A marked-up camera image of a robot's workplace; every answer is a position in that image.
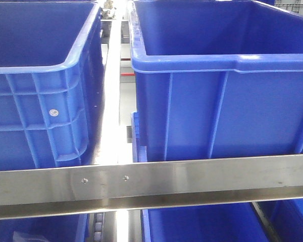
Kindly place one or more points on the lower right blue crate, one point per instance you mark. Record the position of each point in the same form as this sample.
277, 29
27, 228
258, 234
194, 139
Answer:
286, 217

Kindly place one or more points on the lower middle blue crate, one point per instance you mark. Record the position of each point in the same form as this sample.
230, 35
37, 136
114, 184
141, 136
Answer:
230, 222

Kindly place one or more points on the upper middle blue crate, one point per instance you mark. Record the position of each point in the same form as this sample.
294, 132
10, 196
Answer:
217, 79

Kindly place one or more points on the blue crate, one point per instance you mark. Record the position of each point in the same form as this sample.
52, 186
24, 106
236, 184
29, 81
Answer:
51, 83
56, 228
230, 222
286, 217
217, 79

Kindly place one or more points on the stainless steel shelf frame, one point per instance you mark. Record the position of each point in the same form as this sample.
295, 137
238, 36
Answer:
101, 185

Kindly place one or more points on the upper left blue crate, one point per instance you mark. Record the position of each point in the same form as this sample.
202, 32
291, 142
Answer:
51, 83

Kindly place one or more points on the lower left blue crate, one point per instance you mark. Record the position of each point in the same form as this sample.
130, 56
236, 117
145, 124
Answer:
56, 228

